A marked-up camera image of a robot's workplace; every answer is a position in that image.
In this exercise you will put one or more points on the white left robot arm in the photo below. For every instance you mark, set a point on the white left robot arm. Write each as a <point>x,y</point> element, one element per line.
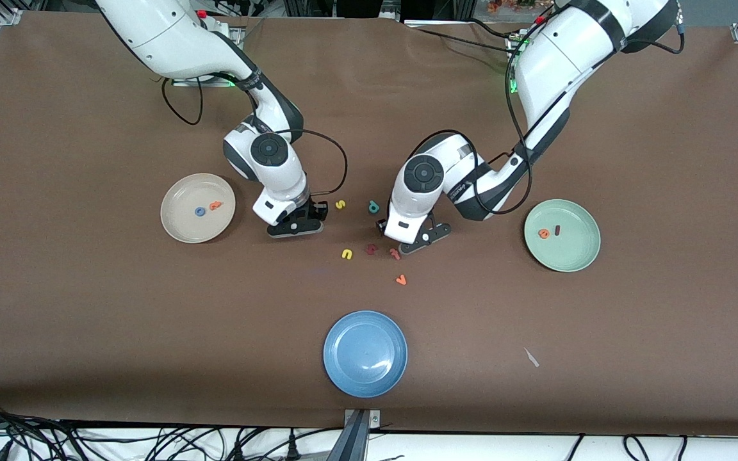
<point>555,64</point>

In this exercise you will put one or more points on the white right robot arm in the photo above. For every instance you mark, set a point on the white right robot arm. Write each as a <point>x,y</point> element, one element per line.
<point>170,32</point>

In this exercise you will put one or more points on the teal foam letter p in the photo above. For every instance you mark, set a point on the teal foam letter p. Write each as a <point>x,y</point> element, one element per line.
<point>373,209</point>

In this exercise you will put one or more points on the dark red foam letter k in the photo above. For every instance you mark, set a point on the dark red foam letter k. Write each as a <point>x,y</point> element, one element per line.
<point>370,250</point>

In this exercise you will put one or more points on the beige round plate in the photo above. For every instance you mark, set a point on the beige round plate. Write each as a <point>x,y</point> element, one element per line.
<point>183,227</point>

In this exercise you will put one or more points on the blue round plate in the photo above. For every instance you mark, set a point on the blue round plate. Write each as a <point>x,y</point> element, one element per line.
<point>365,354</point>

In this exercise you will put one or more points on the green round plate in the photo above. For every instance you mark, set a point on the green round plate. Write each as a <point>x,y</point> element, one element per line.
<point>567,253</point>

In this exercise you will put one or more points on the small white paper scrap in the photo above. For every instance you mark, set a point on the small white paper scrap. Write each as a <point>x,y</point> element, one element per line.
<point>531,357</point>

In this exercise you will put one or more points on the orange decorative object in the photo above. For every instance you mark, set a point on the orange decorative object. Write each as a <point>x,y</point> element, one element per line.
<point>510,5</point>

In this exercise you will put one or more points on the brown table cover sheet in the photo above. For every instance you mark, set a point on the brown table cover sheet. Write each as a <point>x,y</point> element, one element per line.
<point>87,320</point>

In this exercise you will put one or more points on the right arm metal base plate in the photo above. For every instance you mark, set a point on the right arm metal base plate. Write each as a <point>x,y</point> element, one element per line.
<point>183,82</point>

